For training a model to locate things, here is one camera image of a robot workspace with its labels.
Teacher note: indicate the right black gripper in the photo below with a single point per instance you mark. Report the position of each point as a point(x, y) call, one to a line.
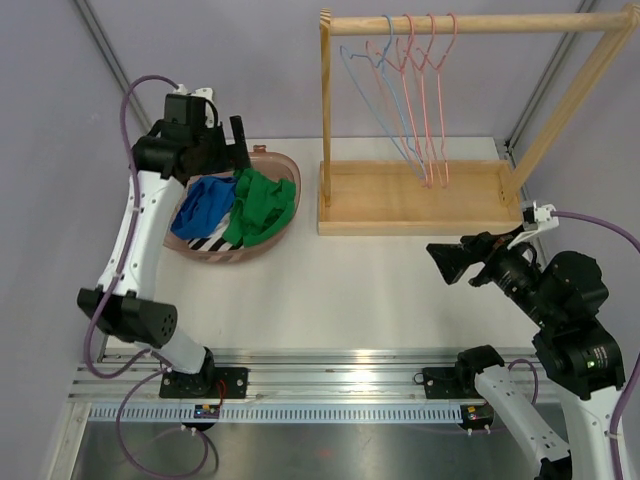
point(454, 259)

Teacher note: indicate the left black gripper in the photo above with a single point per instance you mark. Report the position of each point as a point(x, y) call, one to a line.
point(232, 157)

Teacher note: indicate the blue tank top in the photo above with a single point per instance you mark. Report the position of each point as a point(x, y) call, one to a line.
point(208, 200)

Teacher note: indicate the green tank top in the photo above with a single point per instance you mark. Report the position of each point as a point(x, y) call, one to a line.
point(261, 208)

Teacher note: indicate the black white striped tank top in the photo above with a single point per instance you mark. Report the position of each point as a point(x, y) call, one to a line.
point(215, 241)

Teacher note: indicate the pink wire hanger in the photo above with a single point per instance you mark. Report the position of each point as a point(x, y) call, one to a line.
point(439, 162)
point(411, 65)
point(388, 66)

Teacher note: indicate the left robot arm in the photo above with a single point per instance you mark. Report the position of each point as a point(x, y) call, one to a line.
point(188, 141)

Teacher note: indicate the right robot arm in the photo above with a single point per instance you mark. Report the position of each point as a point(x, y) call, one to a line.
point(578, 355)

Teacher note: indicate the pink plastic basin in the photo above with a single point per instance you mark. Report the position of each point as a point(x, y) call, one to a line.
point(274, 166)

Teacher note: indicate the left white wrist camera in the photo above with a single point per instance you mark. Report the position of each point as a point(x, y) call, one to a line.
point(208, 94)

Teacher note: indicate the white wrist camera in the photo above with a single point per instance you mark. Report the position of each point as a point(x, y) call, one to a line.
point(538, 218)
point(208, 94)

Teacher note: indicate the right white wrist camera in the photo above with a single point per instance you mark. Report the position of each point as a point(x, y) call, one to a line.
point(538, 218)

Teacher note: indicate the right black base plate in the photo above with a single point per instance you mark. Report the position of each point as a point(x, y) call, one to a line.
point(442, 383)

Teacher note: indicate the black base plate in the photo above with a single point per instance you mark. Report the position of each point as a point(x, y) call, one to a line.
point(229, 382)
point(442, 383)

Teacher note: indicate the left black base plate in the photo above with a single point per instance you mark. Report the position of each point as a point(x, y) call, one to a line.
point(229, 382)

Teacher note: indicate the aluminium mounting rail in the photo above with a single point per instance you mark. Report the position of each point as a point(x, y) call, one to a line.
point(305, 376)

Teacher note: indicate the white slotted cable duct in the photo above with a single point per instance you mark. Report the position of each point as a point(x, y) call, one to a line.
point(282, 413)

